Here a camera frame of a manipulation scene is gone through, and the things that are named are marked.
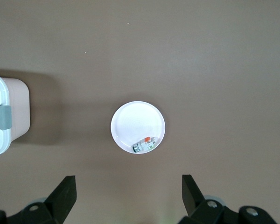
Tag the white lidded storage box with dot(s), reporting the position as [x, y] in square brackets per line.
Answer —
[14, 112]

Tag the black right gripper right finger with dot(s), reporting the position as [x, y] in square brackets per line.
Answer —
[193, 203]

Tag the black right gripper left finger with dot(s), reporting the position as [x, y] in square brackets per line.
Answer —
[60, 200]

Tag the pink round plate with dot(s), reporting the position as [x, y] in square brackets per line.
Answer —
[137, 123]

